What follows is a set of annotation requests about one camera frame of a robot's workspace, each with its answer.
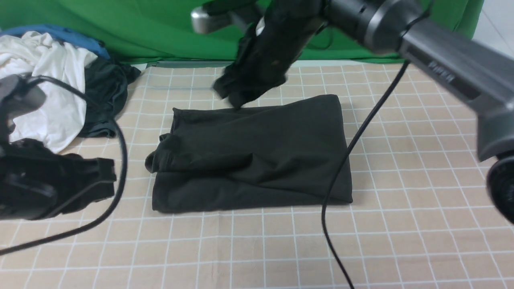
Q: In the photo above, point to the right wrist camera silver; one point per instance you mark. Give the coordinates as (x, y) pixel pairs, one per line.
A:
(211, 17)

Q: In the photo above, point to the white shirt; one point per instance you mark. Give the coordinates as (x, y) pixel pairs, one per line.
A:
(62, 115)

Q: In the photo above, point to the dark gray crumpled garment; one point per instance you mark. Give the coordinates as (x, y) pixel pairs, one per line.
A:
(106, 83)

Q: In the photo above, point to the dark gray long-sleeved shirt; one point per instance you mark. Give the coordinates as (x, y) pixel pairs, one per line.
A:
(260, 157)

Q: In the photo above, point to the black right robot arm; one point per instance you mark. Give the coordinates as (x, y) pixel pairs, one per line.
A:
(480, 78)

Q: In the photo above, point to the beige grid tablecloth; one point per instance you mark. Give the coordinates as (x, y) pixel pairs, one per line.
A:
(420, 219)

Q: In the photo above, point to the blue shirt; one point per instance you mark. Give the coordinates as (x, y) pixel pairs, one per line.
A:
(63, 34)

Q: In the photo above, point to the green backdrop cloth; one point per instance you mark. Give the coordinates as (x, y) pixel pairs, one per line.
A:
(138, 31)

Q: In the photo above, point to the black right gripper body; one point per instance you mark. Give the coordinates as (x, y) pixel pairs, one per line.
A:
(264, 58)

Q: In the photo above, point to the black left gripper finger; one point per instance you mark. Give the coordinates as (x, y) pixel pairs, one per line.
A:
(94, 181)

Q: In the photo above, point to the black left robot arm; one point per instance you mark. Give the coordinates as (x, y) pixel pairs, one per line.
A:
(20, 96)

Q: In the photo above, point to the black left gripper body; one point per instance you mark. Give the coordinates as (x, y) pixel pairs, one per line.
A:
(34, 182)

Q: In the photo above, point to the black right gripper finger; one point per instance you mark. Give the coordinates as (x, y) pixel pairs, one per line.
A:
(237, 92)

